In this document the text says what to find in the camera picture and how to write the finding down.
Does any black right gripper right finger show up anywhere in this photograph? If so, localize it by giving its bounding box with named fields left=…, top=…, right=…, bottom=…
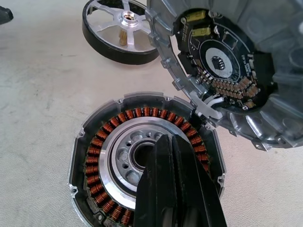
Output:
left=171, top=134, right=228, bottom=227

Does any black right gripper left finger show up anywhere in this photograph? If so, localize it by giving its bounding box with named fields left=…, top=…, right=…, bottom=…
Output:
left=134, top=133, right=181, bottom=227

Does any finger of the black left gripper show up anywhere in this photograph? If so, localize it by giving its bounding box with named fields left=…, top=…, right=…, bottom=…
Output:
left=0, top=6, right=14, bottom=25

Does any motor housing with copper coils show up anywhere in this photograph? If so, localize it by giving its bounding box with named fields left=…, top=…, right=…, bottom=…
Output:
left=67, top=91, right=225, bottom=227

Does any silver spoked rotor black rim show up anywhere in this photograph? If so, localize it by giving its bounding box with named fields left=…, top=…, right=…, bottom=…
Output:
left=81, top=0, right=160, bottom=65

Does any grey motor lid with circuit board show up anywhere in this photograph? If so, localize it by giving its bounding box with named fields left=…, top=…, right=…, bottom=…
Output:
left=144, top=0, right=303, bottom=153

